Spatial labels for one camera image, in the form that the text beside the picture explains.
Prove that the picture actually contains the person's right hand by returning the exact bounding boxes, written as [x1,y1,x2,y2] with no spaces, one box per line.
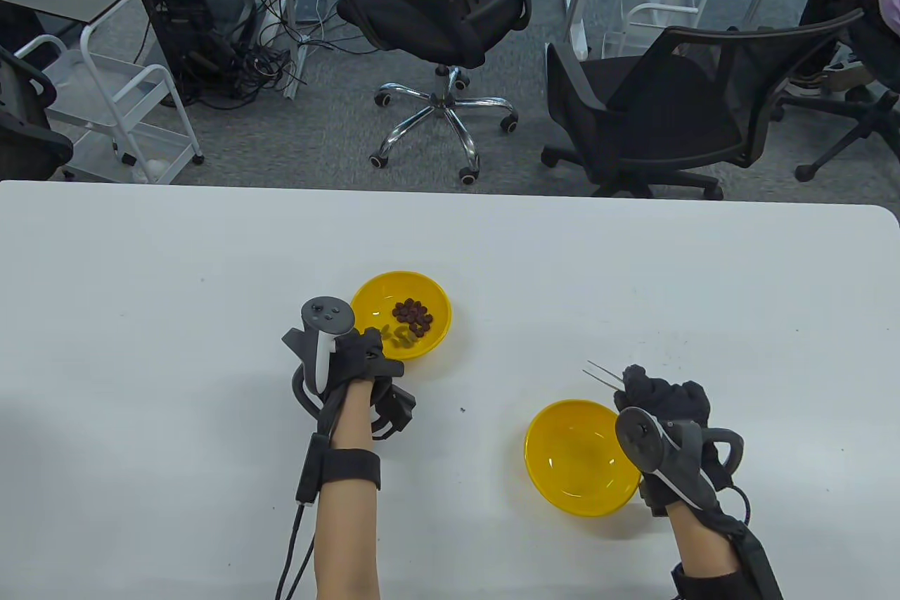
[614,364,733,516]

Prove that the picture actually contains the yellow plastic bowl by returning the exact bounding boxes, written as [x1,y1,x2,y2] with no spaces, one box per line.
[524,400,643,518]
[349,270,453,362]

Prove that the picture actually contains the black mesh office chair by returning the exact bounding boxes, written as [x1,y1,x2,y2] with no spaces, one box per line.
[541,9,864,200]

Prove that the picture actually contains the black office chair chrome base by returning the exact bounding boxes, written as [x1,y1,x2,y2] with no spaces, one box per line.
[334,0,533,186]

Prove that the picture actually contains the white utility cart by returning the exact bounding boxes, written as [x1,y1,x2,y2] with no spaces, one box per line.
[14,23,206,186]
[603,0,719,60]

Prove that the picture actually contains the pile of dark brown raisins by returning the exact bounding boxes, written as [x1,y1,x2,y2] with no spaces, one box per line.
[392,299,435,338]

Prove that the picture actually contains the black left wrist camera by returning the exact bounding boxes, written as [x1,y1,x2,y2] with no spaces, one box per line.
[369,378,417,440]

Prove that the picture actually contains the person's right forearm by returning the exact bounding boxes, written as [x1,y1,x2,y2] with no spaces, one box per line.
[664,502,746,600]

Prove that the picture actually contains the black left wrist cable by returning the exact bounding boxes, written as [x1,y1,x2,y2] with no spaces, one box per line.
[276,502,317,600]

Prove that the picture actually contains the thin metal tweezers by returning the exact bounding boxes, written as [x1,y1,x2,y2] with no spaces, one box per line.
[582,359,626,391]

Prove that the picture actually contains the grey hand controller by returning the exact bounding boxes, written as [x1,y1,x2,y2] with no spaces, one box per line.
[281,295,357,418]
[615,407,746,509]

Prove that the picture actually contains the tangle of black cables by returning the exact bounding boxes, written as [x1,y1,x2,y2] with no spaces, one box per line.
[176,30,307,110]

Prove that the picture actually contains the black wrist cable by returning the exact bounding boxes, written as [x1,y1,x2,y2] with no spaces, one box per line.
[276,502,317,600]
[724,484,752,527]

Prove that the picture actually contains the black left forearm strap unit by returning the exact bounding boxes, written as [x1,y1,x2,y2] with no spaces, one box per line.
[295,433,382,504]

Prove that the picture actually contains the black forearm strap unit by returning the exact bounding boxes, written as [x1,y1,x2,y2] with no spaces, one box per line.
[717,516,785,600]
[295,433,382,504]

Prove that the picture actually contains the person's left forearm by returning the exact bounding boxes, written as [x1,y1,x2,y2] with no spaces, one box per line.
[313,382,384,600]

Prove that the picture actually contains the black right forearm strap unit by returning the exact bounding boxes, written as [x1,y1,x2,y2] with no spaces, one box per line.
[717,516,785,600]

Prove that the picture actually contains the person's left hand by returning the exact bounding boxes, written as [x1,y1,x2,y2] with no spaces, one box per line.
[320,327,407,418]

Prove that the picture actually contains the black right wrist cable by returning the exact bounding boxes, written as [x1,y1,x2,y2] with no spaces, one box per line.
[724,484,752,527]

